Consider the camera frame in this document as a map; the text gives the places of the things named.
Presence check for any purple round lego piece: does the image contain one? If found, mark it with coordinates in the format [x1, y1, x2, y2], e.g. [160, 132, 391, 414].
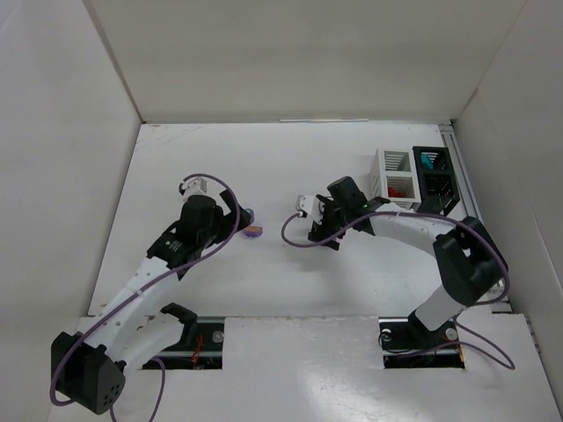
[245, 208, 255, 222]

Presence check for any purple orange lego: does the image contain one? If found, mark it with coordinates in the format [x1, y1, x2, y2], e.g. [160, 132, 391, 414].
[242, 225, 263, 238]

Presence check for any red flower lego piece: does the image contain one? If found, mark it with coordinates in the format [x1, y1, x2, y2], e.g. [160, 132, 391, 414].
[388, 186, 408, 198]

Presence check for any teal two-by-three lego brick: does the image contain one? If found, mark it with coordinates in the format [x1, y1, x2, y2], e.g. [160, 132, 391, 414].
[420, 152, 437, 170]

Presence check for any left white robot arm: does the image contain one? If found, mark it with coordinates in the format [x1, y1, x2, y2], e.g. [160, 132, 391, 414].
[49, 189, 251, 415]

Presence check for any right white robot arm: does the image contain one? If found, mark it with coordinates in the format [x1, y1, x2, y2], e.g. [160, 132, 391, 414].
[296, 177, 508, 336]

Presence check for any white slatted container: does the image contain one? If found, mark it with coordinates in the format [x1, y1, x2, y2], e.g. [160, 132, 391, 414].
[369, 149, 421, 211]

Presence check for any black slatted container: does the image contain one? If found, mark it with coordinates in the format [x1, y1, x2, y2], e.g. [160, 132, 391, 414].
[413, 146, 460, 216]

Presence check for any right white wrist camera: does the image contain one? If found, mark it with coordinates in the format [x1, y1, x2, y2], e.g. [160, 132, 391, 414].
[296, 195, 325, 224]

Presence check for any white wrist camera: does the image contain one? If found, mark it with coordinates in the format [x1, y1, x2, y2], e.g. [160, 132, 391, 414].
[178, 177, 208, 202]
[296, 195, 325, 224]

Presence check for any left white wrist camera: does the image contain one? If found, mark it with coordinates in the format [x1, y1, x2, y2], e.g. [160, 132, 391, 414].
[178, 177, 208, 202]

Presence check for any aluminium rail right edge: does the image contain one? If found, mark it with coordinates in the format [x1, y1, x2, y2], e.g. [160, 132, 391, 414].
[438, 121, 482, 220]

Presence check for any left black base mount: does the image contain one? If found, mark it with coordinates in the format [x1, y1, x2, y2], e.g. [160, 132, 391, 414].
[143, 303, 225, 370]

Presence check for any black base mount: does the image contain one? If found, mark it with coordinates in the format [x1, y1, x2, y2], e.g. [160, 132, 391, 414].
[377, 312, 465, 369]
[143, 303, 225, 370]

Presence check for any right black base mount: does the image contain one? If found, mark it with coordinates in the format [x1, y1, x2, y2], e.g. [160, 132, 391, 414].
[377, 312, 465, 369]

